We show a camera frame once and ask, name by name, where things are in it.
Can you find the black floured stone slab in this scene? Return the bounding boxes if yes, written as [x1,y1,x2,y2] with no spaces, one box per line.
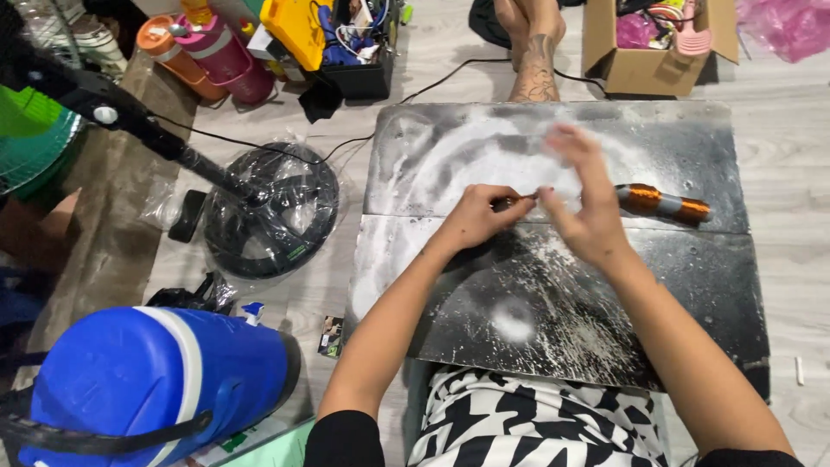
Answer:
[362,100,751,236]
[342,213,771,398]

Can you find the yellow plastic container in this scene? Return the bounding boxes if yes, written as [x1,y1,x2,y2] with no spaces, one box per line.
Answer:
[259,0,335,54]

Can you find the orange drink bottle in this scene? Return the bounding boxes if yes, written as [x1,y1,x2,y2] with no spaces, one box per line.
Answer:
[135,15,228,102]

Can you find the pink plastic bag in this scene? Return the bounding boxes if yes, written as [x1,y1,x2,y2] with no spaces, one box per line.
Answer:
[736,0,830,64]

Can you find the black stand fan green blades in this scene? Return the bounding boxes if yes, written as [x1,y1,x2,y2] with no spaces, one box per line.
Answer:
[0,0,273,203]

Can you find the black white patterned garment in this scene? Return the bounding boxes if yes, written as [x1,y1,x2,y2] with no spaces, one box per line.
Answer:
[407,365,670,467]

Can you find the small printed carton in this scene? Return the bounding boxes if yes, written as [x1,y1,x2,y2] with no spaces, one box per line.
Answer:
[317,316,345,359]

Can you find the cardboard box of assorted items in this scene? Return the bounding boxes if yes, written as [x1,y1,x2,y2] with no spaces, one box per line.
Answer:
[581,0,740,98]

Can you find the orange grey striped roller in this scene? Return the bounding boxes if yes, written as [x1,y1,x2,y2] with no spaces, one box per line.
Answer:
[615,183,713,228]

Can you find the pink tumbler with handle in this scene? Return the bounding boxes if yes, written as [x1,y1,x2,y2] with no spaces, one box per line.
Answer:
[170,14,276,106]

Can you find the blue white water cooler jug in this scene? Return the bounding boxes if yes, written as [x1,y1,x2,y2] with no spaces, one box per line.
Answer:
[18,305,302,467]

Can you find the black plastic bag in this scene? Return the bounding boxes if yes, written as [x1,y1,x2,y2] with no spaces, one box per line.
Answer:
[145,271,238,316]

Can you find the black power cable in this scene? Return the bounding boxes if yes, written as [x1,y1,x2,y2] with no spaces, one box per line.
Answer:
[148,57,610,166]

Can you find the black crate of assorted items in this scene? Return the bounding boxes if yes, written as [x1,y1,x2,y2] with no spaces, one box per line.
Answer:
[310,0,404,101]

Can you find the green white paper sheet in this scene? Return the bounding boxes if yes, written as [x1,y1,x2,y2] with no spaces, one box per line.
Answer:
[185,415,317,467]

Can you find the black cloth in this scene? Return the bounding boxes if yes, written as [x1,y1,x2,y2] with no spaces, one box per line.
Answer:
[297,78,345,125]

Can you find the small black oblong block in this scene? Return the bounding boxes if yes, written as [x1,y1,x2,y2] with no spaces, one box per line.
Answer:
[168,189,208,244]

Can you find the person's right hand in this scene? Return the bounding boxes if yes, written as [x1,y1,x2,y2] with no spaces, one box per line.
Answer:
[537,123,634,270]

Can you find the black shirt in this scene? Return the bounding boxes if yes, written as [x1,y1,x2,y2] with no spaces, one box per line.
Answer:
[303,410,806,467]

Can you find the black fan base plastic wrapped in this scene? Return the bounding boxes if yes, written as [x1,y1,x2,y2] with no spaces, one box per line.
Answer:
[202,141,341,281]

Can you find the person's left hand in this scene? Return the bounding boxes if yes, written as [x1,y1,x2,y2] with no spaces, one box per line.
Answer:
[436,184,539,255]

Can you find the small brown stick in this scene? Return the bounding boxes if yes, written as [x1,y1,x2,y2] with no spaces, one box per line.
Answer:
[492,192,540,211]

